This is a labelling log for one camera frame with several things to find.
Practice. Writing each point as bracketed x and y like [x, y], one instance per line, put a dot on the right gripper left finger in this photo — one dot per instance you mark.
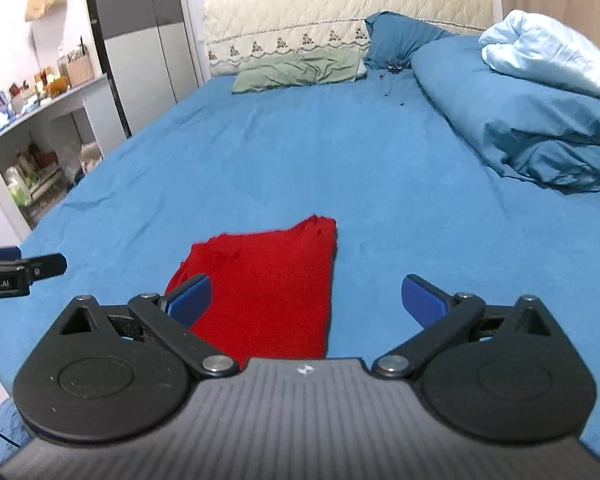
[147, 338]

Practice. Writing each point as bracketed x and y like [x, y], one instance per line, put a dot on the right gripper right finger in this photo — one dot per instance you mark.
[463, 337]

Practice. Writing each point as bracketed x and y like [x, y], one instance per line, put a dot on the red knitted garment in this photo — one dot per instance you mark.
[270, 292]

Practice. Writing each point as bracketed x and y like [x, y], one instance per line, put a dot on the blue bed sheet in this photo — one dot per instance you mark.
[407, 193]

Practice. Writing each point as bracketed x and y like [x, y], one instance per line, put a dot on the white desk shelf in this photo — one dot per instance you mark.
[51, 138]

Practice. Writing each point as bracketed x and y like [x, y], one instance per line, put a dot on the blue rolled duvet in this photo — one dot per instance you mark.
[519, 128]

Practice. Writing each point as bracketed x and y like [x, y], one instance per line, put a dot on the woven basket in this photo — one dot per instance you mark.
[80, 70]

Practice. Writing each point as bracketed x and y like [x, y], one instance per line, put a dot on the green pillow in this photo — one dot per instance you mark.
[297, 69]

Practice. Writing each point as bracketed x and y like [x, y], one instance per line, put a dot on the light blue blanket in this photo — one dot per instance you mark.
[536, 47]

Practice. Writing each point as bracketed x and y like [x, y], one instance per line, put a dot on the dark blue pillow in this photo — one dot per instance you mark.
[394, 38]

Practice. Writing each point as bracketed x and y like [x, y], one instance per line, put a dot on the white grey wardrobe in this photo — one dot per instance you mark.
[144, 48]

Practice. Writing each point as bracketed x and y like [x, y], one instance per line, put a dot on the cream quilted headboard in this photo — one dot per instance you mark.
[239, 31]

